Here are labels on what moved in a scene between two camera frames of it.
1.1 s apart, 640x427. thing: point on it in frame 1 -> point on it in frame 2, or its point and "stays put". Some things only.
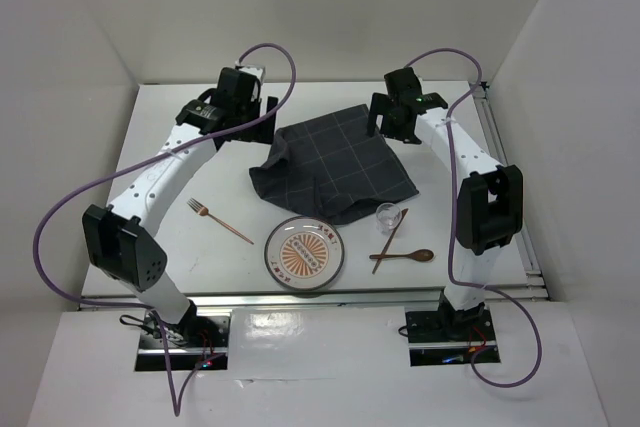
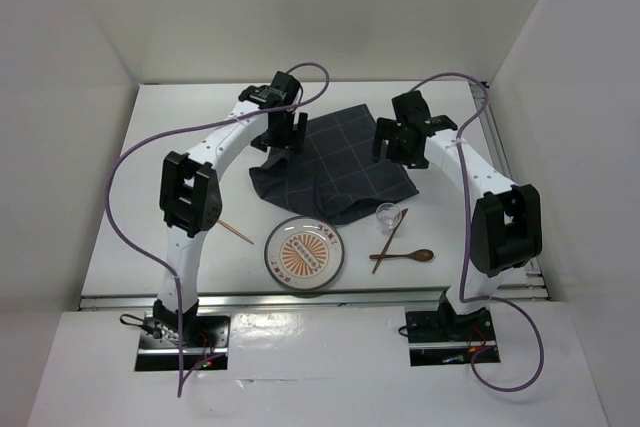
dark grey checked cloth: x=332 y=167 stays put
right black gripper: x=380 y=106 -> x=388 y=128
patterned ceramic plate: x=304 y=253 stays put
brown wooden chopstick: x=388 y=239 stays put
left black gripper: x=260 y=132 -> x=284 y=142
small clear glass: x=388 y=216 stays put
